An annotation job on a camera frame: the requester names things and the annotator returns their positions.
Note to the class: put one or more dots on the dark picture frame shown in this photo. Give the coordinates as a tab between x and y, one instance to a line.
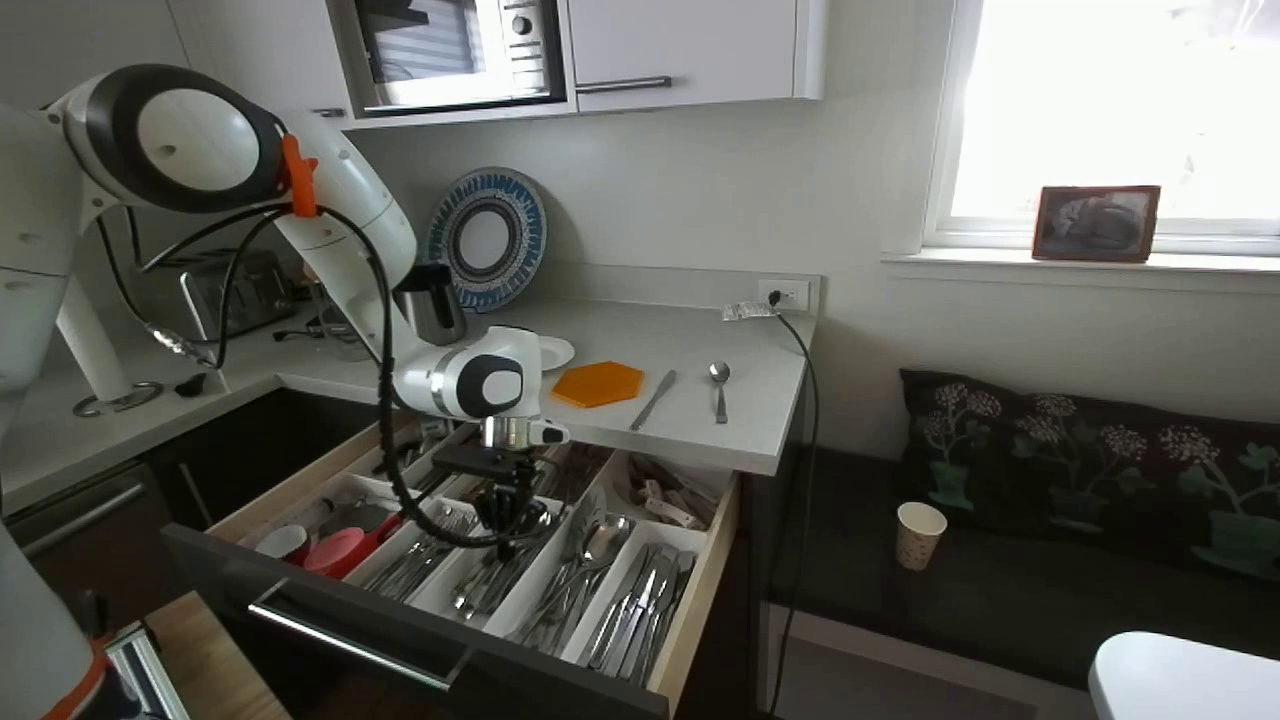
1097	223

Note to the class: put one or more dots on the large steel spoon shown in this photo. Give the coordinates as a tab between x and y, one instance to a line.
594	542

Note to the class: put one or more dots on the paper cup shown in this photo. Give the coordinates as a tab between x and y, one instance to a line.
920	536

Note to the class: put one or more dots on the red cups in drawer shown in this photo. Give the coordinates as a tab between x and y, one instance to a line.
332	549

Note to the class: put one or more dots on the wooden drawer with dark front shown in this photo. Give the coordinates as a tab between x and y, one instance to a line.
401	652

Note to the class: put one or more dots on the white plate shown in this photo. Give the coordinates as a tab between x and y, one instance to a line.
562	354

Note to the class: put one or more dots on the dark floral cushion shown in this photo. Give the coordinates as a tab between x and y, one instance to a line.
1064	455

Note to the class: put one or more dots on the white round lid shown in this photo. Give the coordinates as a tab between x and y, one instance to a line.
282	542

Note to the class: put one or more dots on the built-in microwave oven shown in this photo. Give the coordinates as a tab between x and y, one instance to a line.
453	53

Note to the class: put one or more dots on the dark bench seat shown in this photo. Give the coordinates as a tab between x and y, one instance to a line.
1014	603

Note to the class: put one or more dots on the white cabinet door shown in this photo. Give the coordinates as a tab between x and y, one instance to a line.
693	40

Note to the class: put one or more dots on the white cutlery tray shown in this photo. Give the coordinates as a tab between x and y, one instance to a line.
594	526

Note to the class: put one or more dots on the window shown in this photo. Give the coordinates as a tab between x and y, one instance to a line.
1122	105

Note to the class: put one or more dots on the steel table knife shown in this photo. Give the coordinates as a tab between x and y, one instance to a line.
652	398
626	623
662	603

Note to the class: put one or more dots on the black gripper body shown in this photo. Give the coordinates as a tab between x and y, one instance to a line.
507	487

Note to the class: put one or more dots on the steel fork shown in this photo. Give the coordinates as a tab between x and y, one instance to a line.
401	566

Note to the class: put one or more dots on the small steel utensil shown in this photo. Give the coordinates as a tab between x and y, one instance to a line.
665	496

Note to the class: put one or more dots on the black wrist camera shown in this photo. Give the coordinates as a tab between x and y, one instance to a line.
460	462

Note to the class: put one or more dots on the blue patterned plate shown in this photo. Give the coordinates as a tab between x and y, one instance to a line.
525	233

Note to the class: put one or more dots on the white wall outlet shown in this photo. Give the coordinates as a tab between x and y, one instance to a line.
780	295

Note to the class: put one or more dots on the white table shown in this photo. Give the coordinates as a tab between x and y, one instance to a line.
1186	683

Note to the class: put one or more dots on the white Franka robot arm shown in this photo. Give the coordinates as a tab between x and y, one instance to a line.
345	186

